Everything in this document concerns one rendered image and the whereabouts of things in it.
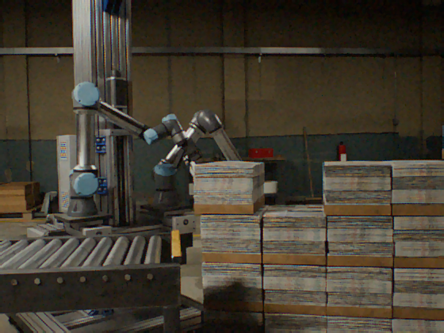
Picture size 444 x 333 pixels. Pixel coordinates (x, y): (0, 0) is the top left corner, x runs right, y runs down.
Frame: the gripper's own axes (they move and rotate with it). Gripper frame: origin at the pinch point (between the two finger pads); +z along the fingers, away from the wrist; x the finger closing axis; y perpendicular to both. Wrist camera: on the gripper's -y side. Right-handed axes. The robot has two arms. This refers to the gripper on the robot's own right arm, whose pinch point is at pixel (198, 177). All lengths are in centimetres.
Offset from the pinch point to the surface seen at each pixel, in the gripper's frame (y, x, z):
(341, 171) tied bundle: 63, -18, 31
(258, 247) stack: 13.3, -18.4, 43.4
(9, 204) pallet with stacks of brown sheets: -408, 414, -150
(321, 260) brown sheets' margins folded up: 35, -18, 62
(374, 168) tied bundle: 76, -18, 37
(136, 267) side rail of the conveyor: -3, -101, 20
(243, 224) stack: 12.2, -18.5, 30.6
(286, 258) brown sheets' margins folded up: 22, -18, 54
